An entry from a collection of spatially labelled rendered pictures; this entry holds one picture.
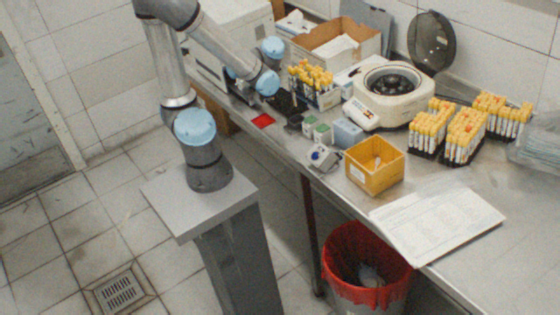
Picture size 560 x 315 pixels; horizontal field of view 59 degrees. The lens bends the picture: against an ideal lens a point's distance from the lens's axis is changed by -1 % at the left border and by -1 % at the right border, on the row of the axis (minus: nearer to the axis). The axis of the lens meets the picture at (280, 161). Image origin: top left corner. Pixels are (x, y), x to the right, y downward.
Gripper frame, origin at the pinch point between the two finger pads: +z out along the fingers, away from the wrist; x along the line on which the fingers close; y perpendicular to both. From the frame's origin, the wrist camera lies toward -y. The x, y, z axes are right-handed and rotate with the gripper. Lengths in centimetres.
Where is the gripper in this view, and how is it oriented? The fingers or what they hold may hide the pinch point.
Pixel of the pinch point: (256, 96)
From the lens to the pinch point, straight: 191.6
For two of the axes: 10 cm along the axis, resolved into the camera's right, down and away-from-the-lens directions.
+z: -1.7, 4.1, 9.0
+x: 8.1, -4.6, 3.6
